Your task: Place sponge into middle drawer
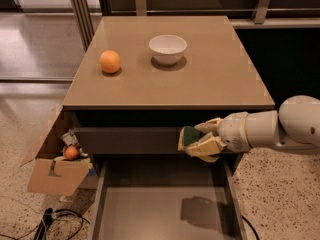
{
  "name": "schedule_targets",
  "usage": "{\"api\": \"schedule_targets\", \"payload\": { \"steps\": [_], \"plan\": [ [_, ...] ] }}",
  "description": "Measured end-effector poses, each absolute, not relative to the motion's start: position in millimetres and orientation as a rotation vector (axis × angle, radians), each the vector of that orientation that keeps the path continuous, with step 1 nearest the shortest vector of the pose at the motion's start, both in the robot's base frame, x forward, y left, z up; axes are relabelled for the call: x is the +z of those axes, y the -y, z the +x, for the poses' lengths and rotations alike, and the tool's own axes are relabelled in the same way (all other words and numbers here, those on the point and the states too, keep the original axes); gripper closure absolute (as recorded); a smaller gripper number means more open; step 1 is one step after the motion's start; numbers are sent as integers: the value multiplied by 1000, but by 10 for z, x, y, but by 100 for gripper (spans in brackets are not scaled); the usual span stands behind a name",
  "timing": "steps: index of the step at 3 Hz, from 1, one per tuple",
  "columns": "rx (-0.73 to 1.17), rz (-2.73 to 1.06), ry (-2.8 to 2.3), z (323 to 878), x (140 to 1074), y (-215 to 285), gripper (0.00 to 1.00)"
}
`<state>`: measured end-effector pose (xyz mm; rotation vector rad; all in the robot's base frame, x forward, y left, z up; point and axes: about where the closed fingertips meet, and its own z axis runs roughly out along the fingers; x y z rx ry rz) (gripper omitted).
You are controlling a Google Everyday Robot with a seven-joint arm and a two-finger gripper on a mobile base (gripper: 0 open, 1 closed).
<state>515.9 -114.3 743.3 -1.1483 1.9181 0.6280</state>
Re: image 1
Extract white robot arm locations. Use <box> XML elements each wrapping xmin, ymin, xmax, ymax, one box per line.
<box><xmin>178</xmin><ymin>95</ymin><xmax>320</xmax><ymax>163</ymax></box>

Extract closed top drawer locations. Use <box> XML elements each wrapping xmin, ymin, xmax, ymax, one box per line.
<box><xmin>75</xmin><ymin>127</ymin><xmax>184</xmax><ymax>155</ymax></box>

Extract crumpled wrapper in box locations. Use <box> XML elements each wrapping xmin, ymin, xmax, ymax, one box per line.
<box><xmin>61</xmin><ymin>129</ymin><xmax>79</xmax><ymax>147</ymax></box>

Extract black floor cables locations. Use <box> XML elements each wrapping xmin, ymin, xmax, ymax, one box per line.
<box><xmin>0</xmin><ymin>207</ymin><xmax>91</xmax><ymax>240</ymax></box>

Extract grey drawer cabinet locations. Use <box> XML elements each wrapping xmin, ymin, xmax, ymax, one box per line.
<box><xmin>61</xmin><ymin>15</ymin><xmax>276</xmax><ymax>240</ymax></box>

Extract orange fruit on cabinet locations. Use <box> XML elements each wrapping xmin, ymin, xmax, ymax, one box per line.
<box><xmin>99</xmin><ymin>50</ymin><xmax>121</xmax><ymax>74</ymax></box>

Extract open middle drawer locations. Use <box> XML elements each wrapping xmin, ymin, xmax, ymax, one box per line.
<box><xmin>88</xmin><ymin>159</ymin><xmax>247</xmax><ymax>240</ymax></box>

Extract black cable right floor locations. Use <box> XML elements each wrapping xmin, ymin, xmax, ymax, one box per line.
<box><xmin>241</xmin><ymin>214</ymin><xmax>261</xmax><ymax>240</ymax></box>

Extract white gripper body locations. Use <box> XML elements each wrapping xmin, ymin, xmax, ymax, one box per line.
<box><xmin>218</xmin><ymin>112</ymin><xmax>251</xmax><ymax>153</ymax></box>

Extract green and yellow sponge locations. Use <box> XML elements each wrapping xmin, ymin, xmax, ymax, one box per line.
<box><xmin>178</xmin><ymin>126</ymin><xmax>204</xmax><ymax>151</ymax></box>

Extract cardboard box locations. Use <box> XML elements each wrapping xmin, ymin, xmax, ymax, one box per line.
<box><xmin>21</xmin><ymin>105</ymin><xmax>93</xmax><ymax>196</ymax></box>

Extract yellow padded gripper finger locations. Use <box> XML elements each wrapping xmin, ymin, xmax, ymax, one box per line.
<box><xmin>194</xmin><ymin>117</ymin><xmax>222</xmax><ymax>135</ymax></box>
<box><xmin>185</xmin><ymin>133</ymin><xmax>226</xmax><ymax>163</ymax></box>

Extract orange fruit in box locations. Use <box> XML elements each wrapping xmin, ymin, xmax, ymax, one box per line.
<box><xmin>64</xmin><ymin>146</ymin><xmax>79</xmax><ymax>160</ymax></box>

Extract white ceramic bowl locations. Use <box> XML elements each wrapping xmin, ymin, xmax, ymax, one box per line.
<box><xmin>149</xmin><ymin>35</ymin><xmax>187</xmax><ymax>66</ymax></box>

